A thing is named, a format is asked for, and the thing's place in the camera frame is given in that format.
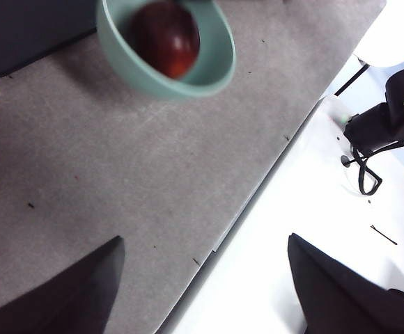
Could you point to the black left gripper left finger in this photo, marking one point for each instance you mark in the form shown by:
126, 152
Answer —
59, 299

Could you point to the black rectangular tray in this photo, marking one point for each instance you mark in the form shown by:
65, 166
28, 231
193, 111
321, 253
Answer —
31, 28

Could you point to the dark purple plum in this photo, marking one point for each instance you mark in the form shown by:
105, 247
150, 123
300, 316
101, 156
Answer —
169, 38

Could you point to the teal ribbed bowl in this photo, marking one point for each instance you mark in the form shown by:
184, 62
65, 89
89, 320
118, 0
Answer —
146, 78

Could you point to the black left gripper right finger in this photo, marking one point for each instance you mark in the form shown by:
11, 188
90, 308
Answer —
341, 299

